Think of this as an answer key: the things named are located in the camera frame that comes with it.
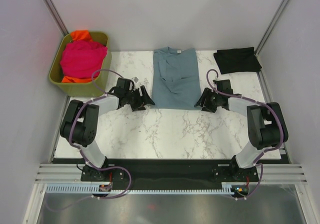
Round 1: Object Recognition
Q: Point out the white slotted cable duct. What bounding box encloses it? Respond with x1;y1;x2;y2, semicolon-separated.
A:
45;182;248;200

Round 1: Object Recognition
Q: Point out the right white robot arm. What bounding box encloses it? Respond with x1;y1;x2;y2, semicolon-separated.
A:
194;88;289;182

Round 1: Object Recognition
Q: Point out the aluminium frame post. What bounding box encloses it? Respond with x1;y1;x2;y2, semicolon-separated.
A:
43;0;69;36
253;0;301;57

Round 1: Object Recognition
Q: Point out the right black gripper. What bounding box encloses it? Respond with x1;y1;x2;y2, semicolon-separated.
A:
194;87;221;114

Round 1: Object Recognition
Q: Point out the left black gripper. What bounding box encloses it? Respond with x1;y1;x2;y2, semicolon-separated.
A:
124;85;155;112

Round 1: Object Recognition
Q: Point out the olive green plastic bin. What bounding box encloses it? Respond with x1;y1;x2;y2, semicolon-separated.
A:
48;31;112;97

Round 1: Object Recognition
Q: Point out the aluminium extrusion rail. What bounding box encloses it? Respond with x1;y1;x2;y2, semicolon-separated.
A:
35;164;307;185

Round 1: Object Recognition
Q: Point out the folded black t-shirt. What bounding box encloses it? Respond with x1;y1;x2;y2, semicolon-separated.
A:
213;47;262;75

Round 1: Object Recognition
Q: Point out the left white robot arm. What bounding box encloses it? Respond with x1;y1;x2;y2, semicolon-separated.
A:
59;85;155;182

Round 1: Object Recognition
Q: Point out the right aluminium frame post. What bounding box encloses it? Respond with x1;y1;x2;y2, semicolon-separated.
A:
253;0;301;57

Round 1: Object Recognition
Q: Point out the blue-grey t-shirt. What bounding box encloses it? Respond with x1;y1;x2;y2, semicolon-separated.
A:
151;47;202;110

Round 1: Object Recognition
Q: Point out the left aluminium frame post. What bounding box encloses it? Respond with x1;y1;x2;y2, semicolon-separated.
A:
43;0;69;36

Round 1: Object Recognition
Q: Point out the magenta t-shirt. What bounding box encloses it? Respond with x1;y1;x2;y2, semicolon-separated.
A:
60;40;108;83

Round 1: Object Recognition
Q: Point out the orange t-shirt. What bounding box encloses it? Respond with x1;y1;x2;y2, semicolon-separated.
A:
60;30;100;83

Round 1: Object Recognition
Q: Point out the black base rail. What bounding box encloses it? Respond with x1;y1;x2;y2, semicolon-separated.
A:
52;158;291;191

